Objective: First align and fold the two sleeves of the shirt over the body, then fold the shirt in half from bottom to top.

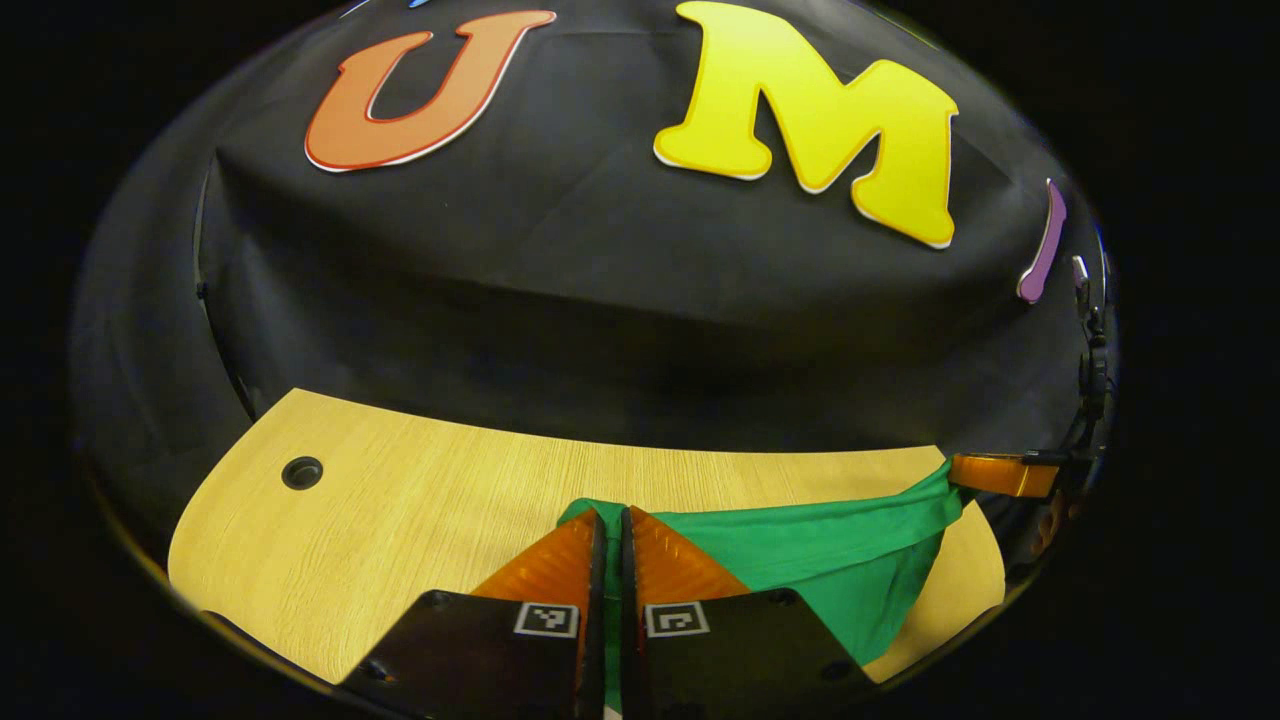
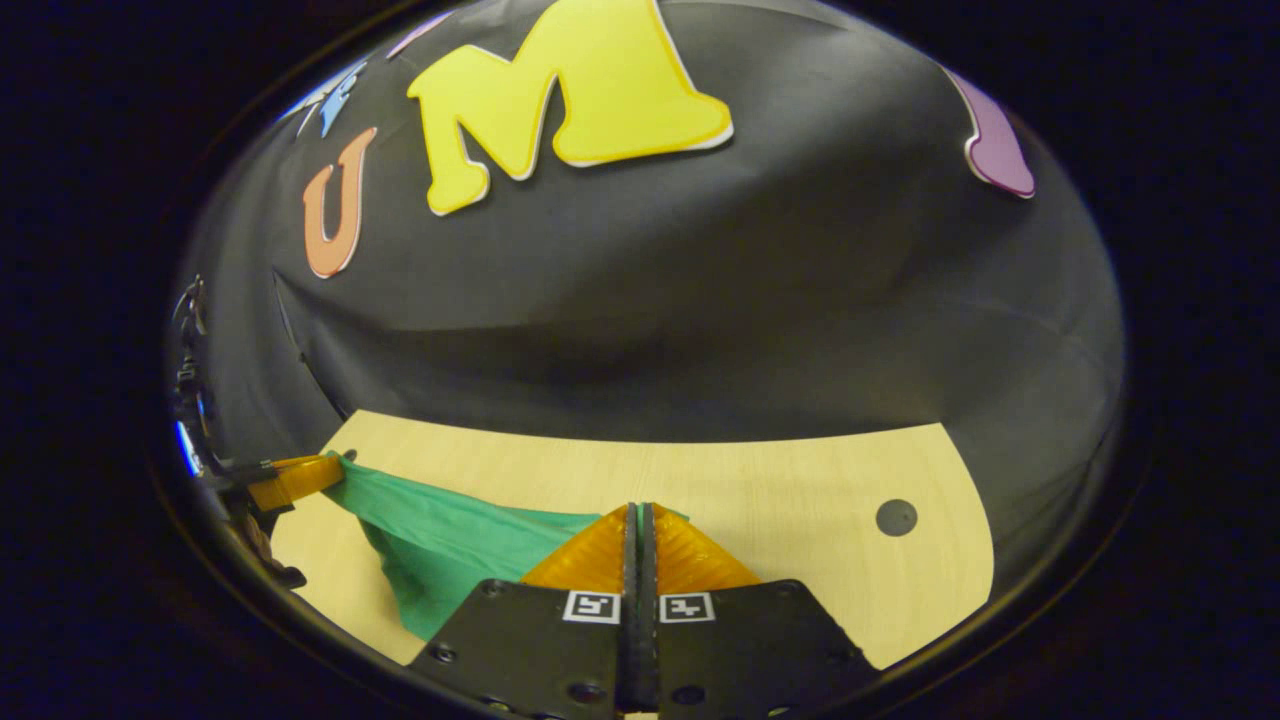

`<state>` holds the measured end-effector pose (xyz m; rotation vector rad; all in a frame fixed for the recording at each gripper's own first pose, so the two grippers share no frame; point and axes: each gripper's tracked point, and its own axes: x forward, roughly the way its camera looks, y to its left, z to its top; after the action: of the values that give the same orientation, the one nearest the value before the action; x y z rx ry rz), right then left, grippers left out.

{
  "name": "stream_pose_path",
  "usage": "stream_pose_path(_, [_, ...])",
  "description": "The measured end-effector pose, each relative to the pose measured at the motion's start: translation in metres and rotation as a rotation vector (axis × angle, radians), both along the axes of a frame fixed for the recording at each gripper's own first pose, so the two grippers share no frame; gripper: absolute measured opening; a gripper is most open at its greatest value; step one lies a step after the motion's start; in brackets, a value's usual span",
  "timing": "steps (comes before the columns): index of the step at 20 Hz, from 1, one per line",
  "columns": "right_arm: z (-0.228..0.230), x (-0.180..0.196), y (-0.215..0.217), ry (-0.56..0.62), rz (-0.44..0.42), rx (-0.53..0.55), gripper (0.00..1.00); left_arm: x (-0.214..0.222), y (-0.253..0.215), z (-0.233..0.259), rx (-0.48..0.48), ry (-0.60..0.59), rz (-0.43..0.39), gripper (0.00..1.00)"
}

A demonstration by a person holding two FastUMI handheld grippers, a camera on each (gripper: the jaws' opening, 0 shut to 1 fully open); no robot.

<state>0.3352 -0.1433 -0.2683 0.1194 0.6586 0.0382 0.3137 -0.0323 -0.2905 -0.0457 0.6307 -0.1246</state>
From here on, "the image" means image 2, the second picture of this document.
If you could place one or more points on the green T-shirt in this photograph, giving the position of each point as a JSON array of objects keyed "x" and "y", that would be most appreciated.
[{"x": 450, "y": 540}]

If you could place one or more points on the black backdrop cloth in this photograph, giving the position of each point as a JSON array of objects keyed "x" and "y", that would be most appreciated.
[{"x": 700, "y": 300}]

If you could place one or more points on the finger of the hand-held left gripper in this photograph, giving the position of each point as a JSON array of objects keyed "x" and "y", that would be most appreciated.
[{"x": 295, "y": 478}]

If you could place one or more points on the computer monitor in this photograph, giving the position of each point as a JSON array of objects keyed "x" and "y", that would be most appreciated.
[{"x": 187, "y": 447}]

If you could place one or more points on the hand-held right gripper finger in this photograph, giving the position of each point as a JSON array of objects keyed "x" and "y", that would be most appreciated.
[
  {"x": 649, "y": 560},
  {"x": 630, "y": 560}
]

